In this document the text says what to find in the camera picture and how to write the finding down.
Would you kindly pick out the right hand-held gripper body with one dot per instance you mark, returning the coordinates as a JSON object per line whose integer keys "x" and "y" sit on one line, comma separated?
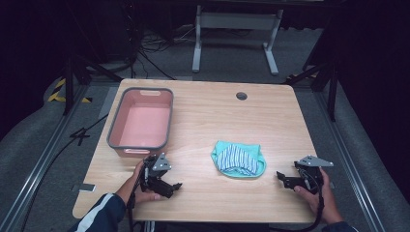
{"x": 311, "y": 174}

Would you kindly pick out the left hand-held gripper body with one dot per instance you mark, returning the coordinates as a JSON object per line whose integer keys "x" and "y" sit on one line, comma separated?
{"x": 154, "y": 169}

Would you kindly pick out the pink basin with grey rim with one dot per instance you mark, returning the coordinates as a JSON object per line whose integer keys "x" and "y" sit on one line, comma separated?
{"x": 143, "y": 124}

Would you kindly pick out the teal striped underwear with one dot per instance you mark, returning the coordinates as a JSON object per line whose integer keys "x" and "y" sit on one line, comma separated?
{"x": 237, "y": 159}

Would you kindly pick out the person's left hand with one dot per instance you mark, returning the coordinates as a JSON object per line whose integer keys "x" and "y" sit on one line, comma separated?
{"x": 138, "y": 190}

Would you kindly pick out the person's right hand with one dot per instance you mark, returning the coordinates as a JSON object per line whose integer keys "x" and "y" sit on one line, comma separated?
{"x": 327, "y": 203}

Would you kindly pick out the black tape cross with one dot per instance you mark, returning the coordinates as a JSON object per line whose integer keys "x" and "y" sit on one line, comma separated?
{"x": 80, "y": 135}

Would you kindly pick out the black metal stand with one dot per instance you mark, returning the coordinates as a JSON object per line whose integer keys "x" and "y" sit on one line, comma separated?
{"x": 68, "y": 87}
{"x": 332, "y": 93}

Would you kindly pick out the yellow and black floor tape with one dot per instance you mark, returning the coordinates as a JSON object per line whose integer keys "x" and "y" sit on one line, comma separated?
{"x": 56, "y": 95}

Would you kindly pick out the grey metal floor rail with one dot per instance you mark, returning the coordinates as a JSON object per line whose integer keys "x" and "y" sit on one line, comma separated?
{"x": 35, "y": 174}
{"x": 349, "y": 161}

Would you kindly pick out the white metal desk frame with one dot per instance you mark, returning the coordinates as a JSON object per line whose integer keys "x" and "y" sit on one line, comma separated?
{"x": 237, "y": 21}

